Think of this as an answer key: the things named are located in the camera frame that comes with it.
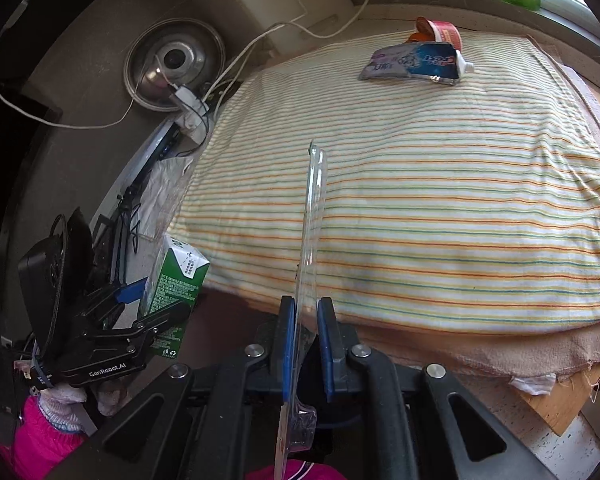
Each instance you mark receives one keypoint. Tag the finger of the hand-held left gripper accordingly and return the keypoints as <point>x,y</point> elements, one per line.
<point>130,291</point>
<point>167,317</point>

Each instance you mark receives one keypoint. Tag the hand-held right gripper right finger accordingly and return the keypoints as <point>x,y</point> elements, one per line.
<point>325,355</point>

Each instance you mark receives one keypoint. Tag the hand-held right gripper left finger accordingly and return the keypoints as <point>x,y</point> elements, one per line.
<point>286,350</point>

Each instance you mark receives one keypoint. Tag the green carton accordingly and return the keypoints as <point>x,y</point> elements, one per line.
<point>175,285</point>

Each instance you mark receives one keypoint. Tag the clear plastic blister packaging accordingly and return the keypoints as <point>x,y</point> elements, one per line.
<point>307,240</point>

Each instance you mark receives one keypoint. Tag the toothpaste tube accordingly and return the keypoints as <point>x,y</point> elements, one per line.
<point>415,62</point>

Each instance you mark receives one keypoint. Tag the small orange wrapper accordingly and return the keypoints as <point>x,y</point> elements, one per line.
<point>420,36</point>

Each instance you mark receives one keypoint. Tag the red plastic cup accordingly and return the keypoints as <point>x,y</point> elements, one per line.
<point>445,35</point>

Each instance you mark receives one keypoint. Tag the person's left forearm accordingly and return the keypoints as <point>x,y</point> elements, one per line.
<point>40,445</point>

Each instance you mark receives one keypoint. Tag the person's left hand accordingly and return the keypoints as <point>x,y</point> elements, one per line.
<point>62,392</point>

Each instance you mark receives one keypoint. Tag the white plastic bag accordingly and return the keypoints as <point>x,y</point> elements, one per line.
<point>162,195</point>

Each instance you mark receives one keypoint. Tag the person's pink garment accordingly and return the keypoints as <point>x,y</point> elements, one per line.
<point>300,470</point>

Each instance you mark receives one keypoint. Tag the white power strip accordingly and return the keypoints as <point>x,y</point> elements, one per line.
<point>192,120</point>

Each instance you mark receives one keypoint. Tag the striped cloth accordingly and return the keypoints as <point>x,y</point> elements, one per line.
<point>430,185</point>

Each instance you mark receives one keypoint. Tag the wooden board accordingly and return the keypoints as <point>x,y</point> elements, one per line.
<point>560,405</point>

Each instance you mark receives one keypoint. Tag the steel pot lid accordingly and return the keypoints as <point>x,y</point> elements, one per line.
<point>200,55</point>

